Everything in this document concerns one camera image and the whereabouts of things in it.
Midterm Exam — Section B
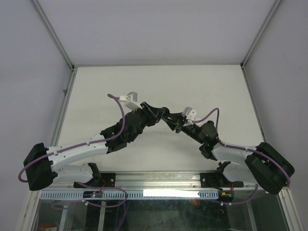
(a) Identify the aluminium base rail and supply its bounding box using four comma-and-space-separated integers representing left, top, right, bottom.
51, 170, 289, 193

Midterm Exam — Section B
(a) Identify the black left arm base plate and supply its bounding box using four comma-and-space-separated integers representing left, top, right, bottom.
73, 172, 116, 189

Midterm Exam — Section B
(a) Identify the aluminium frame post left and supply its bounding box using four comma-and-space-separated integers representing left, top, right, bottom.
30, 0, 75, 71

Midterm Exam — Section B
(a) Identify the aluminium frame post right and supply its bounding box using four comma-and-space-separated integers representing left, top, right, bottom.
240, 0, 283, 69

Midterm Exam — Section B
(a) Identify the grey slotted cable duct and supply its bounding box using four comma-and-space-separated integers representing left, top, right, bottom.
40, 189, 218, 201

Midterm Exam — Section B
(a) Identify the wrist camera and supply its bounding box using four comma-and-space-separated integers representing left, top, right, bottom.
119, 91, 142, 111
181, 107, 197, 125

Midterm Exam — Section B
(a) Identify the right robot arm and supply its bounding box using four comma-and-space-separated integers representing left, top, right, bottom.
163, 108, 295, 194

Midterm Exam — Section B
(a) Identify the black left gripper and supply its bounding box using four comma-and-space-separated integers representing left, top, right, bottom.
129, 102, 165, 142

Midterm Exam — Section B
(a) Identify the aluminium frame post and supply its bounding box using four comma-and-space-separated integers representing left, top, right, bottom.
240, 0, 283, 69
30, 0, 75, 71

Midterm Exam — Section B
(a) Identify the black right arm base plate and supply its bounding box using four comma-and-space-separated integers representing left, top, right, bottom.
200, 172, 244, 190

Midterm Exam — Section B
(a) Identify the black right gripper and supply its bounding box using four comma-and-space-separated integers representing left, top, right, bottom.
162, 112, 205, 144

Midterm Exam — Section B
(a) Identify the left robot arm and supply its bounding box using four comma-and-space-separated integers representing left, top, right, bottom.
21, 102, 169, 191

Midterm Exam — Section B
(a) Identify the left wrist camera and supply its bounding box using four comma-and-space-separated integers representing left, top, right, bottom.
119, 91, 142, 111

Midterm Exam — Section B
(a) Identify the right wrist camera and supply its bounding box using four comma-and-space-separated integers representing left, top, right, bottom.
181, 107, 197, 125

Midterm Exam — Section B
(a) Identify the black charging case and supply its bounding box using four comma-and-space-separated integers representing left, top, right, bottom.
161, 107, 170, 117

